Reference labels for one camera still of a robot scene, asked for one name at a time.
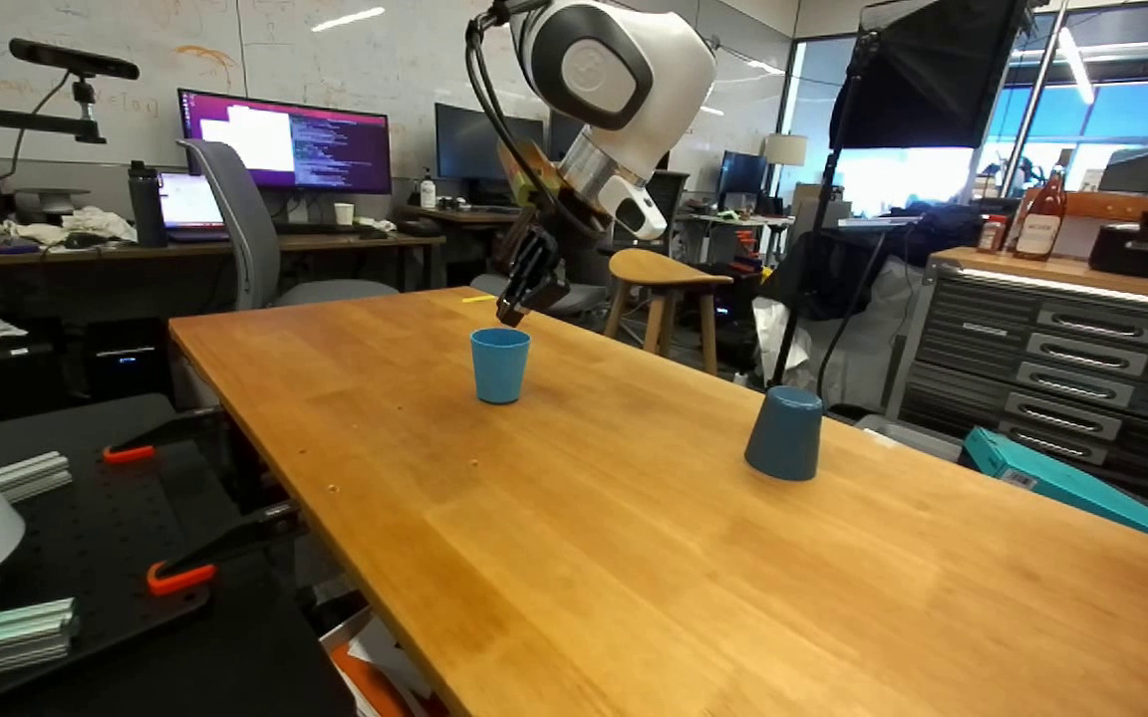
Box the black softbox light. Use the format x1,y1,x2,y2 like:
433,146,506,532
828,0,1026,146

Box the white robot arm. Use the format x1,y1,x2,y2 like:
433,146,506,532
462,0,714,327

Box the dark blue upside-down cup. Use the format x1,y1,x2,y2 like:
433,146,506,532
747,386,820,480

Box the wooden stool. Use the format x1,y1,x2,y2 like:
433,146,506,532
606,248,728,373

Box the orange-tipped clamp lower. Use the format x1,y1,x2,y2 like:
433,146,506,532
142,501,295,597

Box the grey office chair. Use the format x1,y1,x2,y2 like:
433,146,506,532
187,138,389,312

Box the light blue upright cup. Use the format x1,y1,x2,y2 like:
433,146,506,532
470,327,532,406

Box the red liquid bottle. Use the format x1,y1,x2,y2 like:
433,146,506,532
1013,152,1072,258

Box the orange-tipped clamp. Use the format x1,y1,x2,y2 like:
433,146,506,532
142,501,295,597
100,403,229,470

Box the purple-screen computer monitor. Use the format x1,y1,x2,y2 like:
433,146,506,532
175,88,389,195

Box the stacked aluminium bars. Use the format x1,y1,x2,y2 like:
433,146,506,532
0,597,74,671

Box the black camera on stand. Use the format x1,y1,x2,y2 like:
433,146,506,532
9,35,140,79

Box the black box on cabinet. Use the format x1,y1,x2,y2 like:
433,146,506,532
1087,212,1148,280

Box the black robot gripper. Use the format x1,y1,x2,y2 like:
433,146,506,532
496,213,591,327

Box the open laptop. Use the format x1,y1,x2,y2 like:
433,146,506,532
129,159,222,248

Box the dark computer monitor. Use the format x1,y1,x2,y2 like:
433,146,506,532
433,104,509,201

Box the orange-tipped clamp upper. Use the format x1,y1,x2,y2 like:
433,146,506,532
100,403,229,470

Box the teal flat case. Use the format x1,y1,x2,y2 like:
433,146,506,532
962,427,1148,532

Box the grey drawer cabinet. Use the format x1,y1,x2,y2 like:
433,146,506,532
893,250,1148,499

